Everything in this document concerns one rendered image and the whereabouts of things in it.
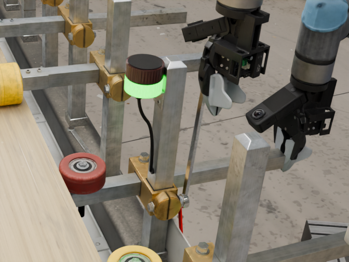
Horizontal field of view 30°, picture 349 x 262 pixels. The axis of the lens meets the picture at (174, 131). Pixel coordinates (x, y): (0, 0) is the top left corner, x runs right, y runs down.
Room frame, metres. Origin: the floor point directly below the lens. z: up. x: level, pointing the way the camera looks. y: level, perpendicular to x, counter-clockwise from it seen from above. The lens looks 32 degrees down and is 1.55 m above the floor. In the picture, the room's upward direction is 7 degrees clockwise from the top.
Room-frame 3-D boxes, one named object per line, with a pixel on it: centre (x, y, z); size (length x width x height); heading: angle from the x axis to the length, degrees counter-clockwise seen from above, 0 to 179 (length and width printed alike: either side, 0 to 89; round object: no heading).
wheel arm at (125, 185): (0.99, -0.02, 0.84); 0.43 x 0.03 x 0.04; 117
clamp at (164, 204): (0.95, 0.03, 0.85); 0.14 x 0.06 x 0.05; 27
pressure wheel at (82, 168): (0.90, 0.15, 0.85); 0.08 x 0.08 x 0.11
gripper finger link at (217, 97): (0.98, -0.07, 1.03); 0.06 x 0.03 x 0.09; 48
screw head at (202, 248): (0.77, -0.07, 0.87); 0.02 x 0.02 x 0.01
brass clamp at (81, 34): (1.39, 0.26, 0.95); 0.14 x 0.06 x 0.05; 27
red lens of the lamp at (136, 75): (0.91, 0.06, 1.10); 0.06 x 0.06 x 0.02
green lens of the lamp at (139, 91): (0.91, 0.06, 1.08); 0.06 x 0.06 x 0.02
